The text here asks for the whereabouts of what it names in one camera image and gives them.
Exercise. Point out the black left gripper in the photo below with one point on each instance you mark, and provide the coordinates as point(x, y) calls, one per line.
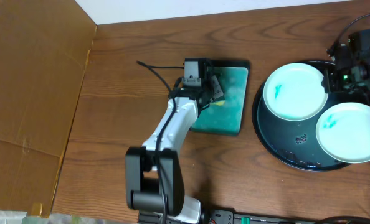
point(215, 88)

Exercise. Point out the green yellow scrub sponge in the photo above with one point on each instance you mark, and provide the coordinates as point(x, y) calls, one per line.
point(219, 103)

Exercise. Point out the mint plate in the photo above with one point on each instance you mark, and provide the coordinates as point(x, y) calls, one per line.
point(343, 132)
point(294, 92)

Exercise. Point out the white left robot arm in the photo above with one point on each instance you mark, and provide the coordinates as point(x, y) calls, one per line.
point(154, 181)

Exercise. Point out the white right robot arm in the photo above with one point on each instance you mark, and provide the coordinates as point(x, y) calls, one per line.
point(351, 71)

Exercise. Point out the black rectangular water tray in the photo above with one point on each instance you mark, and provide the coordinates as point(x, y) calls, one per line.
point(226, 119)

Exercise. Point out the round black serving tray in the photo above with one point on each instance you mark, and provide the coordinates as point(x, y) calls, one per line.
point(295, 142)

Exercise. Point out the brown cardboard panel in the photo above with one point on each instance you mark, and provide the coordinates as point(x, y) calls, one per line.
point(44, 49)

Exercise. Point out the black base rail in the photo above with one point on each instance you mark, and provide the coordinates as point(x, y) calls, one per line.
point(229, 217)

